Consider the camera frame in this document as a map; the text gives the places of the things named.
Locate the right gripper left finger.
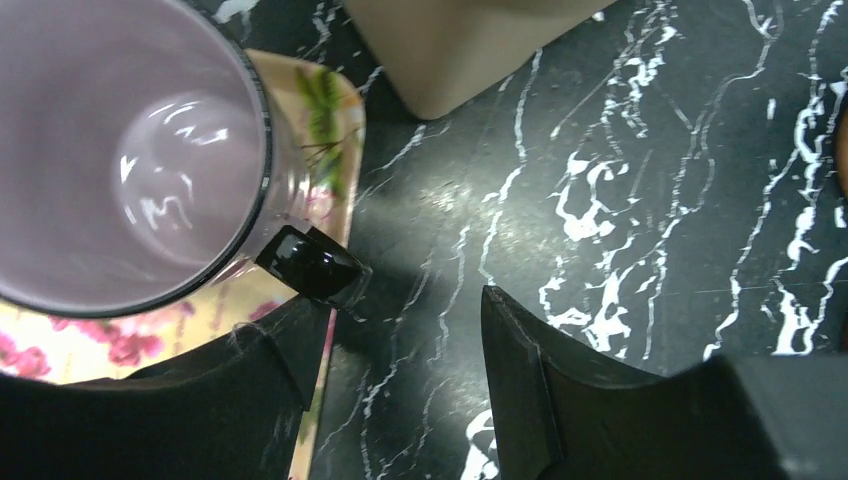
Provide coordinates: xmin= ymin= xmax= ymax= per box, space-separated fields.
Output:
xmin=1 ymin=296 xmax=331 ymax=479

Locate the ringed brown wooden coaster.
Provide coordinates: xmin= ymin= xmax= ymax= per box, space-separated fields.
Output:
xmin=833 ymin=109 xmax=848 ymax=198

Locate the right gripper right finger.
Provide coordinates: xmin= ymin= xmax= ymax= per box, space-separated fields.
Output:
xmin=481 ymin=286 xmax=847 ymax=479

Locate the tan plastic toolbox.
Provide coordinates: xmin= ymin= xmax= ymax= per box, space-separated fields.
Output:
xmin=343 ymin=0 xmax=613 ymax=120

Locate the lilac mug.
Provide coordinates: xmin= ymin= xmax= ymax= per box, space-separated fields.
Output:
xmin=0 ymin=0 xmax=374 ymax=321

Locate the floral serving tray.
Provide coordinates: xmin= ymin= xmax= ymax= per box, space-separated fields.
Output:
xmin=0 ymin=48 xmax=367 ymax=480

